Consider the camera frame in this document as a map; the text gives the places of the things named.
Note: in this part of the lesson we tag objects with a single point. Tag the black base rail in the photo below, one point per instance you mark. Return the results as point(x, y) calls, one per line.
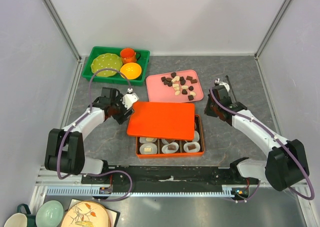
point(153, 179)

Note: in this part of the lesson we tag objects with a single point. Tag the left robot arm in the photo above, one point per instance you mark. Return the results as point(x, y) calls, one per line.
point(65, 152)

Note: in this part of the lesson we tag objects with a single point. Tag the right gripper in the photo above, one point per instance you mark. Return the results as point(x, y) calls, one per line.
point(207, 110)

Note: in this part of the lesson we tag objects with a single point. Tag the orange mug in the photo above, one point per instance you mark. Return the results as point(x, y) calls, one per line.
point(129, 55)

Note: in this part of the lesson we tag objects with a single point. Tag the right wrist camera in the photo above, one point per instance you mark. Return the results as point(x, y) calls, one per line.
point(218, 82)

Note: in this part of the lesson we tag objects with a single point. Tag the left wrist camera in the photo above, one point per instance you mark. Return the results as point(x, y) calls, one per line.
point(129, 98)

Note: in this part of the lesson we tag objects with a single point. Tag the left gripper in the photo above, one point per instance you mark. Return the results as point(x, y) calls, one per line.
point(121, 118)

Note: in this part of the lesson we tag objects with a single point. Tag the celadon bowl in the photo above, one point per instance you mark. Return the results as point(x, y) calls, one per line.
point(50, 214)

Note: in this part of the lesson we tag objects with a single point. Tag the white green mug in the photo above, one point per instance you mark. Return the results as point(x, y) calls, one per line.
point(22, 218)

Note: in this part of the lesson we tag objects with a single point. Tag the orange box lid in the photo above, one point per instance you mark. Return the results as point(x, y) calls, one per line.
point(162, 120)

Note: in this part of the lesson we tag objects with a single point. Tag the oval white chocolate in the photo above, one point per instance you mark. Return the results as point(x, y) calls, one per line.
point(149, 139)

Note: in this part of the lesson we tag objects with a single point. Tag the painted bird plate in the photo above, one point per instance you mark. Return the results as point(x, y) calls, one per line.
point(86, 214)

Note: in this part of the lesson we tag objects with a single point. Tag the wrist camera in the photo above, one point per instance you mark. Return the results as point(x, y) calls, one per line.
point(129, 98)
point(218, 82)

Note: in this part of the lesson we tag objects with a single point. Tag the brown rectangular chocolate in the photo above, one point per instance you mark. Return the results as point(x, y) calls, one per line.
point(171, 147)

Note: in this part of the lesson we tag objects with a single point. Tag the orange chocolate box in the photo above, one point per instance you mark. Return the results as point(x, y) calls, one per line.
point(180, 152)

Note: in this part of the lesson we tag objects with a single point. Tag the pink tray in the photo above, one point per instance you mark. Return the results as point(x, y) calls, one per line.
point(178, 89)

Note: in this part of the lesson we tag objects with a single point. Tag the green dotted plate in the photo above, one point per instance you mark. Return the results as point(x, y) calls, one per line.
point(106, 61)

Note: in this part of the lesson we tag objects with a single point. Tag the metal tongs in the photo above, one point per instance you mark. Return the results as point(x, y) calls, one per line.
point(231, 88)

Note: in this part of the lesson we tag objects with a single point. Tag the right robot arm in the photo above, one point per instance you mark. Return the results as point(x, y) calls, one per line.
point(286, 163)

